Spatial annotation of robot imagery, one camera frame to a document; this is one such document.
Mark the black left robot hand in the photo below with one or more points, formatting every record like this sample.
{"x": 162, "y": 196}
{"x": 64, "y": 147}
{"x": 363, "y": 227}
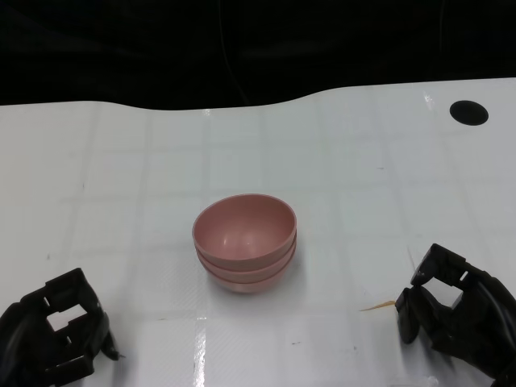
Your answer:
{"x": 24, "y": 346}

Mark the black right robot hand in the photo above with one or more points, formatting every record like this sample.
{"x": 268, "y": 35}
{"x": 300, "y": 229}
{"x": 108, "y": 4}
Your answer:
{"x": 475, "y": 322}

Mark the pink plastic bowl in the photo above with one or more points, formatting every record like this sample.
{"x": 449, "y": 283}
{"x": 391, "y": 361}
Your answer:
{"x": 242, "y": 230}
{"x": 242, "y": 269}
{"x": 246, "y": 287}

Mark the orange wooden sliver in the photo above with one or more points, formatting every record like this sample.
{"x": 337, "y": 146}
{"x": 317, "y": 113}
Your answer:
{"x": 379, "y": 306}

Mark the black round table grommet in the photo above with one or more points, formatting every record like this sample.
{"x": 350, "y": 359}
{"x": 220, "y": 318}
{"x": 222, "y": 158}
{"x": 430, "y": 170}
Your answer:
{"x": 468, "y": 112}

